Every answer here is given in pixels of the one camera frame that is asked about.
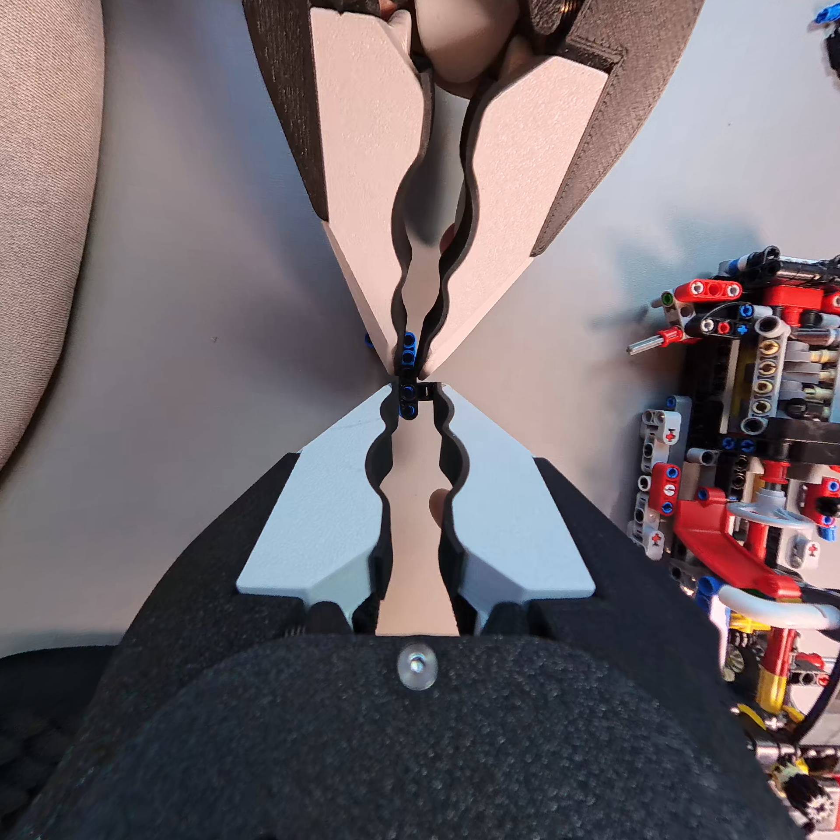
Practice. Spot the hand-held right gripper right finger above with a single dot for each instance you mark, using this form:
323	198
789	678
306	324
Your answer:
518	531

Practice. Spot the person's left hand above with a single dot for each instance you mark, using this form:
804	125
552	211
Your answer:
449	237

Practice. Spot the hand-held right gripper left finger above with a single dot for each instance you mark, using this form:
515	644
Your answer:
315	531

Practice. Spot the person's right hand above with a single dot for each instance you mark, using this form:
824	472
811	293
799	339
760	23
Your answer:
438	505

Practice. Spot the black lego perpendicular connector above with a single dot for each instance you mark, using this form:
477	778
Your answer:
426	391

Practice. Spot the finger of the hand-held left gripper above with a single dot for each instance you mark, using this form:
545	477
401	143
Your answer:
361	131
525	164

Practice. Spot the pile of black blue pins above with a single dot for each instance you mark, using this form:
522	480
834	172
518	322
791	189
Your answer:
830	56

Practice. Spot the blue L-shaped lego beam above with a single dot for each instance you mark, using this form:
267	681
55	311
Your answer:
408	341

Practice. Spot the lego car model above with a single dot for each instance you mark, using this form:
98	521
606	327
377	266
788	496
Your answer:
754	459

